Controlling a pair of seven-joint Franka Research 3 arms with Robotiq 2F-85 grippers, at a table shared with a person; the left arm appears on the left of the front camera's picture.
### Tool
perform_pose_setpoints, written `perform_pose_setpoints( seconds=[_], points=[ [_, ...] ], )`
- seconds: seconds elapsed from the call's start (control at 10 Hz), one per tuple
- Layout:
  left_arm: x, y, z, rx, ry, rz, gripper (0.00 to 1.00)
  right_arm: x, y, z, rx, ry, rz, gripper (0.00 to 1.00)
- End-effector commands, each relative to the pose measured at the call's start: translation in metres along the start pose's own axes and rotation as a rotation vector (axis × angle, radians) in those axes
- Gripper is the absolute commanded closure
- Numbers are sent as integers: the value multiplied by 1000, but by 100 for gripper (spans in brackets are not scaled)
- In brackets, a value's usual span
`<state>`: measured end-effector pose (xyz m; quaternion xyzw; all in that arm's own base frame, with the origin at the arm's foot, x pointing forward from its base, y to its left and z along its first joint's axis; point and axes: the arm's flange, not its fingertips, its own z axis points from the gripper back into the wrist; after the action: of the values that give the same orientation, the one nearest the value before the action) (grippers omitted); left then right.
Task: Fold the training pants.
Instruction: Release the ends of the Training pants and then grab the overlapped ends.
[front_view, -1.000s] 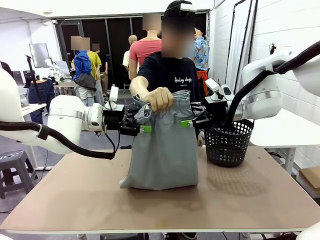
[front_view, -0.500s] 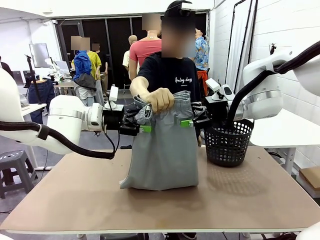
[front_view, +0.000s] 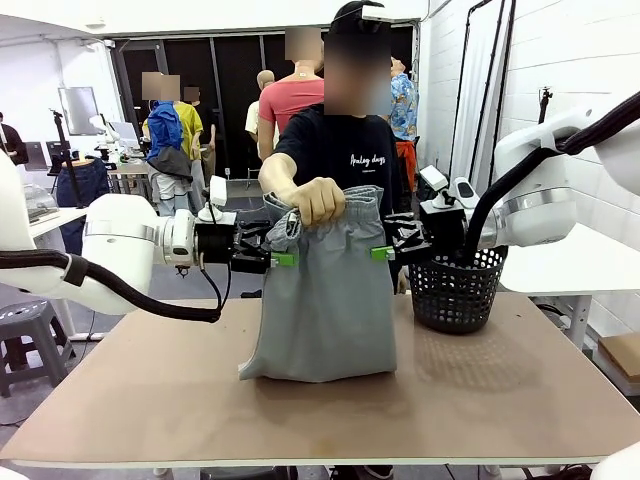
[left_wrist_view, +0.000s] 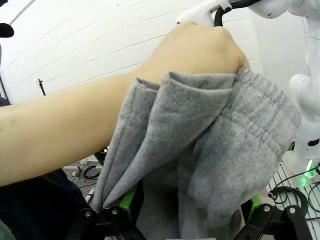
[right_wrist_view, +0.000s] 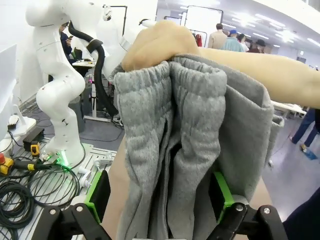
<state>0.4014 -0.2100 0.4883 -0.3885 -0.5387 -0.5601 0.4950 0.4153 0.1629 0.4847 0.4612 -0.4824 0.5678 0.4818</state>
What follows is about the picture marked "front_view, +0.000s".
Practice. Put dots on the black green-padded right gripper finger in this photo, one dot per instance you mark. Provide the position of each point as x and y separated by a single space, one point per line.
407 225
382 253

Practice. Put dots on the black green-padded left gripper finger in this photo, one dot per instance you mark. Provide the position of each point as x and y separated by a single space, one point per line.
255 235
285 260

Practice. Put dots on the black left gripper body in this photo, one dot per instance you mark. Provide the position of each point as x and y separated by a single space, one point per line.
215 242

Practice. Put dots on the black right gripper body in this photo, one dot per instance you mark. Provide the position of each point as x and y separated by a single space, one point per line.
445 227

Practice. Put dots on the grey training pants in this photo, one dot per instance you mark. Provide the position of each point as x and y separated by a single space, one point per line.
325 310

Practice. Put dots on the person's right forearm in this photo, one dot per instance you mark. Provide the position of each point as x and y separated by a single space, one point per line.
280 175

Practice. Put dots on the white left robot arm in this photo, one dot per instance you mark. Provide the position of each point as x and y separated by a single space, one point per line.
120 225

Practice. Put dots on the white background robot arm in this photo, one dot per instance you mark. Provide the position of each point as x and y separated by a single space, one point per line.
107 132

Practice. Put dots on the person's right hand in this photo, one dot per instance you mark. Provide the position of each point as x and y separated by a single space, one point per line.
320 202

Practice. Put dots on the dark grey perforated basket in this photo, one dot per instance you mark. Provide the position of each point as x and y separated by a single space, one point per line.
455 305

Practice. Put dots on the person in black t-shirt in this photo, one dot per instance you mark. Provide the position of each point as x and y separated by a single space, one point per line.
360 150

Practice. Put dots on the bald mannequin in white shirt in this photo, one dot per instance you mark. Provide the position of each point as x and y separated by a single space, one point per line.
255 120

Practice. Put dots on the mannequin in blue floral shirt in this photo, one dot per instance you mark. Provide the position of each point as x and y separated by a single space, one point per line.
404 105

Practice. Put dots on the blue jeans on stand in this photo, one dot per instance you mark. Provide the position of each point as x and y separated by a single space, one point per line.
95 180

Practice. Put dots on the white side table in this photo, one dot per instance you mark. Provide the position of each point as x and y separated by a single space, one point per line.
590 265

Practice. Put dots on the black backdrop stand poles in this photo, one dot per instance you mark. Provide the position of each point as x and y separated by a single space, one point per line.
504 65

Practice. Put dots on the grey plastic stool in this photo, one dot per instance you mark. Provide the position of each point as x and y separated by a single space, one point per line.
30 325

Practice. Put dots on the black cap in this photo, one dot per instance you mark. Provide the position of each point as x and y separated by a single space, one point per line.
347 17

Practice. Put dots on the brown cardboard box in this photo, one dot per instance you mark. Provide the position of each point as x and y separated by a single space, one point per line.
622 357

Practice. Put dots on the background person in black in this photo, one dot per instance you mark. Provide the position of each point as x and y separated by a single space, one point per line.
12 142

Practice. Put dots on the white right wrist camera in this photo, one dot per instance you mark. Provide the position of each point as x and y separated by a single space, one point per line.
434 177

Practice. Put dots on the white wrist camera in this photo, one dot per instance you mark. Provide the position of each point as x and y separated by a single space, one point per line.
434 177
218 190

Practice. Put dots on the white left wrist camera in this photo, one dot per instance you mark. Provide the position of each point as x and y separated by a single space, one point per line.
218 190

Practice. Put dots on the black camera tripod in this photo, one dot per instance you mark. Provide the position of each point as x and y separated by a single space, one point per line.
545 102
67 160

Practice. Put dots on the grey framed wall board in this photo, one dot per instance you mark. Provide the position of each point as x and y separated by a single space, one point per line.
77 110

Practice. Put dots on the white head-mounted camera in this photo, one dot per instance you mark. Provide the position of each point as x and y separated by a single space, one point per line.
374 12

